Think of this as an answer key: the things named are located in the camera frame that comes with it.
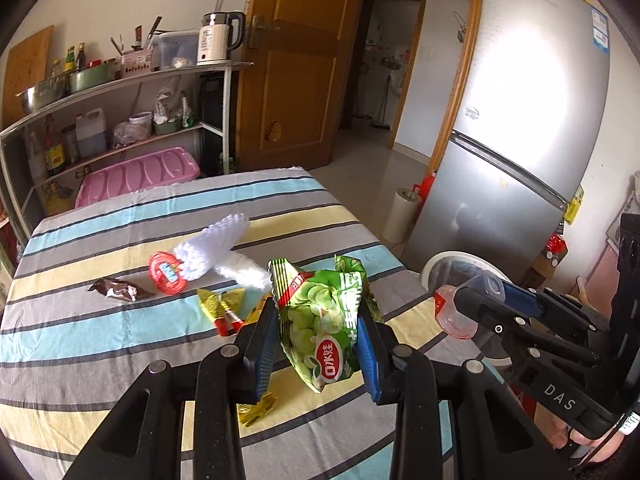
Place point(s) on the green enamel basin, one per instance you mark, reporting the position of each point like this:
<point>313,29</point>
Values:
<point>92,79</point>

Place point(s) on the red label sauce bottle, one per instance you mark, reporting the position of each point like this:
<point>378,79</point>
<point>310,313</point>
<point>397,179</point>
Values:
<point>54,152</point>

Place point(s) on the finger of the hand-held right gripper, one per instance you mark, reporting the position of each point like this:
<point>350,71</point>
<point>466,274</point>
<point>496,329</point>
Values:
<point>480,310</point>
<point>522,299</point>

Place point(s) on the green snack bag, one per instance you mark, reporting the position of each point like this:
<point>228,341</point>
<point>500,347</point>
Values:
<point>320,320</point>

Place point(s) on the blue white label sticker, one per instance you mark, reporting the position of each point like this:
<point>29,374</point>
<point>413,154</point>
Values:
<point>600,30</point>

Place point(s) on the yellow green snack wrapper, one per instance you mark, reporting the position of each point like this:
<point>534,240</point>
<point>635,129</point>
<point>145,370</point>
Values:
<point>256,410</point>

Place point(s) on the silver refrigerator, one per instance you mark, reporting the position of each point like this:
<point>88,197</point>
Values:
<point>525,110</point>

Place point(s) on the white plastic tub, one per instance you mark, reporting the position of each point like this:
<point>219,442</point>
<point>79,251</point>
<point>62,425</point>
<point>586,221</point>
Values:
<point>140,126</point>

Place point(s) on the dark glass jar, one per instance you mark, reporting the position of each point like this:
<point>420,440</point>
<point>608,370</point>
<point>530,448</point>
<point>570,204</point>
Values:
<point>71,146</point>

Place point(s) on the metal shelf rack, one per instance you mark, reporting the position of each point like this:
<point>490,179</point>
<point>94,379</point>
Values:
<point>125,82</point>

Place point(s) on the metal wall hook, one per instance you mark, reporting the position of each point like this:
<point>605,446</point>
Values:
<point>460,27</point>

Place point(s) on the wooden door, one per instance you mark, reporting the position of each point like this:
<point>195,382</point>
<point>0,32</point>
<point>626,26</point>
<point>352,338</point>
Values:
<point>300,85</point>

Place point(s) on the striped tablecloth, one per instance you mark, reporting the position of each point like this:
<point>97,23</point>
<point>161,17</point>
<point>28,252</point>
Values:
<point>100,360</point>

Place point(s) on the yellow red sauce packet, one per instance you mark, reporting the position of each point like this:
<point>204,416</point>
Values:
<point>212,307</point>
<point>235,305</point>

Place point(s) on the plastic jug dark liquid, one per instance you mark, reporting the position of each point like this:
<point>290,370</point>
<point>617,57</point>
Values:
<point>91,135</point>

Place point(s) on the clear glass bottle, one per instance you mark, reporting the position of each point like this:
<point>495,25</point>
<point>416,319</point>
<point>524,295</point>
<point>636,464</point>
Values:
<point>36,160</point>

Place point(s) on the yellow sticker tag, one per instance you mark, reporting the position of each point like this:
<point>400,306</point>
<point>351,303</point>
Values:
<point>574,205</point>

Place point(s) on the clear plastic bag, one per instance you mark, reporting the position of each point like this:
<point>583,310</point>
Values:
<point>124,136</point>

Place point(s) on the white tissue paper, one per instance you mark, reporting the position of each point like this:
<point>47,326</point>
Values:
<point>245,272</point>

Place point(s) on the black appliance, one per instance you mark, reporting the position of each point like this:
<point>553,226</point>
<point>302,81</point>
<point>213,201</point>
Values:
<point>212,110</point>

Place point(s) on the person's right hand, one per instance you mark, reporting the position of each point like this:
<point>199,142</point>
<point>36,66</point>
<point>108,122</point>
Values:
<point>600,447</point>

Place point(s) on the brown snack wrapper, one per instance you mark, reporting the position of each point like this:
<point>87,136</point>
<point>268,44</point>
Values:
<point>117,290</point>

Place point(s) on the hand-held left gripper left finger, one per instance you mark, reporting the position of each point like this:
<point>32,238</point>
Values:
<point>260,360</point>

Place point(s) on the yellow oil bottle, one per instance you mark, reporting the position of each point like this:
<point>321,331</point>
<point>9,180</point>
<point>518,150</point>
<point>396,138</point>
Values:
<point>57,200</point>

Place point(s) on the white foam fruit net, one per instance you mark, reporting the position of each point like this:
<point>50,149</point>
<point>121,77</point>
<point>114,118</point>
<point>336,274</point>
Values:
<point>210,245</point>

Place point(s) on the wooden cutting board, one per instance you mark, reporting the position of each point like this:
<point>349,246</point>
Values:
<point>27,70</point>

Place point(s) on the wooden door frame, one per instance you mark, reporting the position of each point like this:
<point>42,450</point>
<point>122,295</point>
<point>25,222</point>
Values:
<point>462,60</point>
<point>412,60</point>

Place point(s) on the clear storage box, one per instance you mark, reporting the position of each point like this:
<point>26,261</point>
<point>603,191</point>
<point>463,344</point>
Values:
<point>175,50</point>

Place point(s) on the green basket with bags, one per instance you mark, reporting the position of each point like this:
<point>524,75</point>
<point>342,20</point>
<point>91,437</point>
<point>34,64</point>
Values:
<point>170,117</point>

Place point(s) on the pink utensil basket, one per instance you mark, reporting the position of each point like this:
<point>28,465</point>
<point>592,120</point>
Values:
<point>137,64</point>

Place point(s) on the steel mixing bowl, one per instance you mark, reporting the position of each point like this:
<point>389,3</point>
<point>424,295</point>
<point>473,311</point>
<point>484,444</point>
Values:
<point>42,96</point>

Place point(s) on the pink storage box lid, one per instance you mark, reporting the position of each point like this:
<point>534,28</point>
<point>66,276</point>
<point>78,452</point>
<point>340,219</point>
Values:
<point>135,175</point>

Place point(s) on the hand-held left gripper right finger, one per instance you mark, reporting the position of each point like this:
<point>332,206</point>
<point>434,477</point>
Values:
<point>372,365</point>

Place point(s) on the white paper roll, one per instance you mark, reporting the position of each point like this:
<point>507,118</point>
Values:
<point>400,215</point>

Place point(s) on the white electric kettle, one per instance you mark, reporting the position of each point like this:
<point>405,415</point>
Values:
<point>212,40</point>

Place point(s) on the clear plastic cup red lid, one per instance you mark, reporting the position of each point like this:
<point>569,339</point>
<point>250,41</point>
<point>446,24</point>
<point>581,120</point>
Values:
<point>450,317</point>

